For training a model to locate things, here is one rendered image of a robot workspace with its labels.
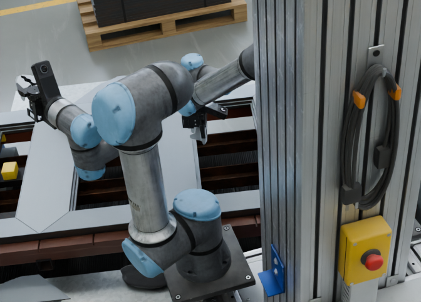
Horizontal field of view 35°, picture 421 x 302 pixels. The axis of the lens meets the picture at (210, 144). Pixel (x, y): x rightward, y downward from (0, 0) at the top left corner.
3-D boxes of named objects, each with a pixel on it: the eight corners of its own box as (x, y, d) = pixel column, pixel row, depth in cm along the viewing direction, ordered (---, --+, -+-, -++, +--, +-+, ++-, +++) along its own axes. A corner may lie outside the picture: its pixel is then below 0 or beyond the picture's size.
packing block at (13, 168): (5, 170, 260) (3, 162, 257) (19, 168, 260) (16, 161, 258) (3, 180, 255) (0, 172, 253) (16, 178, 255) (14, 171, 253)
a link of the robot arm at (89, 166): (123, 166, 177) (116, 134, 170) (88, 187, 171) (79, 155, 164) (106, 154, 182) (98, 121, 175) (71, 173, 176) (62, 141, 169)
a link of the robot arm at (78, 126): (83, 158, 163) (76, 130, 158) (59, 139, 170) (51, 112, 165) (109, 143, 167) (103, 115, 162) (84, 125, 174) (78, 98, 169)
